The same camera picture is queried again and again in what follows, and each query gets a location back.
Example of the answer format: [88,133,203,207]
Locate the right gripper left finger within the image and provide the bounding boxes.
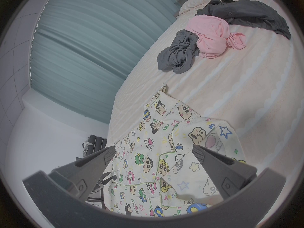
[49,146,116,203]

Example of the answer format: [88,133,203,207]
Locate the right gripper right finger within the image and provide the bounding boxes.
[192,144,258,199]

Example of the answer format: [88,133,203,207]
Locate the bed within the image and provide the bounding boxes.
[108,0,301,182]

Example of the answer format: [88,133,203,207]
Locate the white printed pyjama top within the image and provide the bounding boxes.
[108,84,247,217]

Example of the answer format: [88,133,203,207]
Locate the blue-green curtain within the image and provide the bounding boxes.
[30,0,181,126]

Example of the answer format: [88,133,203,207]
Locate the dark grey garment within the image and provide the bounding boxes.
[157,29,201,74]

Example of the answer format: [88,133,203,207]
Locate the pink garment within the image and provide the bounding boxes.
[185,15,247,59]

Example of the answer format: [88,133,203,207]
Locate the dark grey shirt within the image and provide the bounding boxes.
[196,0,291,40]

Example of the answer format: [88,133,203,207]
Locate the cream pillow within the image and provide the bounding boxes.
[178,0,241,16]

